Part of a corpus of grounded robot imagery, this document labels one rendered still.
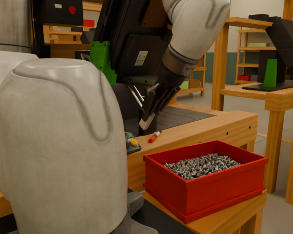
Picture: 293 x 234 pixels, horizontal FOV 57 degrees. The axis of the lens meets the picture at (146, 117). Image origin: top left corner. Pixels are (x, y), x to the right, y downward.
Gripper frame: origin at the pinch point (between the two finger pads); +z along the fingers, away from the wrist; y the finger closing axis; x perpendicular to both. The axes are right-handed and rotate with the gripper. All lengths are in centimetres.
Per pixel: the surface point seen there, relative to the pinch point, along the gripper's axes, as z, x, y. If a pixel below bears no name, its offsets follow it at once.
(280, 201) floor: 93, -48, 166
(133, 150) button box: 11.4, -2.8, -2.2
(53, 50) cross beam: 25, 72, 4
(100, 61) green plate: 3.0, 34.0, 2.9
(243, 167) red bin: -7.0, -28.8, 11.4
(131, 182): 20.3, -9.5, -3.7
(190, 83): 292, 297, 545
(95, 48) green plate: 2.1, 41.2, 4.2
